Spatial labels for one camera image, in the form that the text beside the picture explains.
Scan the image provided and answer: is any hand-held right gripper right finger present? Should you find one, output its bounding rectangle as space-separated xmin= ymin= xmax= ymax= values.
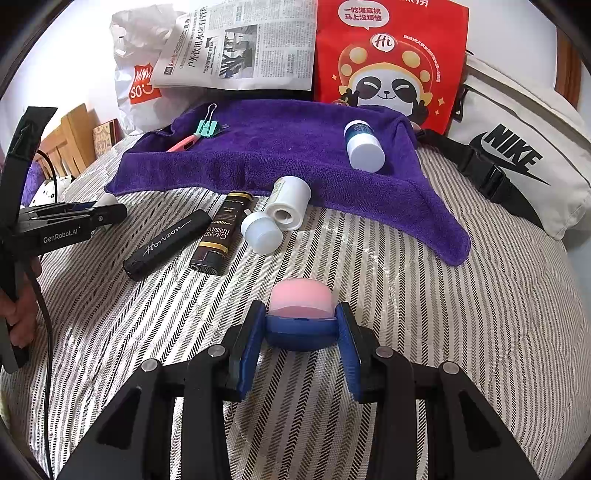
xmin=335 ymin=302 xmax=539 ymax=480

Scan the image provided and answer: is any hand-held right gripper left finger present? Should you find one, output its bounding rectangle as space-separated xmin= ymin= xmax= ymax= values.
xmin=58 ymin=300 xmax=267 ymax=480

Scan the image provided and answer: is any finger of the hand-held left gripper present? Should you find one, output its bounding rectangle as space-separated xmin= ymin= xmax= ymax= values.
xmin=69 ymin=204 xmax=127 ymax=237
xmin=21 ymin=202 xmax=100 ymax=221

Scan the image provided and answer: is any black lighter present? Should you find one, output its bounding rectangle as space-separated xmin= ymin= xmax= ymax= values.
xmin=123 ymin=210 xmax=212 ymax=281

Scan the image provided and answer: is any pink blue cap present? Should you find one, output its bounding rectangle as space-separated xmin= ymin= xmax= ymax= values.
xmin=264 ymin=278 xmax=340 ymax=352

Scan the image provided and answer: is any pink white tube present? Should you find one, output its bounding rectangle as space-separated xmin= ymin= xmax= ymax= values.
xmin=166 ymin=134 xmax=200 ymax=153

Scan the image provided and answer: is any brown gold lighter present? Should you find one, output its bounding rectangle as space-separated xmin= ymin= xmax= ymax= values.
xmin=190 ymin=191 xmax=252 ymax=277

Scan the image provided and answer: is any small white cap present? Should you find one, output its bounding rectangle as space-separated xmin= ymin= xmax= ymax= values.
xmin=240 ymin=212 xmax=283 ymax=254

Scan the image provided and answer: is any green binder clip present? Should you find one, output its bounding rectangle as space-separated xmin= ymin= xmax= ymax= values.
xmin=194 ymin=104 xmax=229 ymax=138

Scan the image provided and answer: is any white tape roll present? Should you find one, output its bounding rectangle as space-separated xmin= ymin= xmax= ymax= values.
xmin=264 ymin=176 xmax=311 ymax=232

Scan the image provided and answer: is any blue white bottle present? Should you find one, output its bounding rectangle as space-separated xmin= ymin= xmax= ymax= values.
xmin=344 ymin=120 xmax=386 ymax=174

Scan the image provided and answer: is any person's left hand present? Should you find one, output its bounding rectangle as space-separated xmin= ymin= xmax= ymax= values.
xmin=0 ymin=257 xmax=42 ymax=348

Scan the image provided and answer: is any panda print pillow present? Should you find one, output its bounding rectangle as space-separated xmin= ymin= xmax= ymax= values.
xmin=34 ymin=175 xmax=75 ymax=204

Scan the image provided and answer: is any purple cushion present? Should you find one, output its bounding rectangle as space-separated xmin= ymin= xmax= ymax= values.
xmin=25 ymin=164 xmax=51 ymax=206

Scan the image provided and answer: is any wooden headboard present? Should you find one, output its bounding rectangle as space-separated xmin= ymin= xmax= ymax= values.
xmin=34 ymin=104 xmax=100 ymax=178

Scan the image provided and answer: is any patterned book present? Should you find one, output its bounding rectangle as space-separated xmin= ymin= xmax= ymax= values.
xmin=92 ymin=119 xmax=122 ymax=155

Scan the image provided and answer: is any striped bed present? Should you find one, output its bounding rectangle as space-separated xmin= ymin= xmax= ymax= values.
xmin=0 ymin=129 xmax=585 ymax=480

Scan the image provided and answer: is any white plastic shopping bag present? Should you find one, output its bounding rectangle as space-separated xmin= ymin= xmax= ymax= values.
xmin=111 ymin=9 xmax=185 ymax=136

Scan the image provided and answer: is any purple towel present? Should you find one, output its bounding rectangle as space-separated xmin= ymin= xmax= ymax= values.
xmin=105 ymin=99 xmax=472 ymax=267

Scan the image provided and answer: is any folded newspaper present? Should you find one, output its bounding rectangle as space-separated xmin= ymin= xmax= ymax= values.
xmin=152 ymin=0 xmax=319 ymax=92

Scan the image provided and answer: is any red paper bag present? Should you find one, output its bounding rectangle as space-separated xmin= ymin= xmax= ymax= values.
xmin=313 ymin=0 xmax=469 ymax=136

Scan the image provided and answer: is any white waist bag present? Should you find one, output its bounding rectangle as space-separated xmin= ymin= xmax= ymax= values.
xmin=416 ymin=51 xmax=591 ymax=241

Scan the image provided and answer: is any black cable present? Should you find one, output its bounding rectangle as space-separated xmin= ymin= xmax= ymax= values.
xmin=25 ymin=150 xmax=63 ymax=476

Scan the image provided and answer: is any brown wooden door frame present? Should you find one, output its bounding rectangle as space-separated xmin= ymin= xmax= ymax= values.
xmin=554 ymin=28 xmax=583 ymax=97

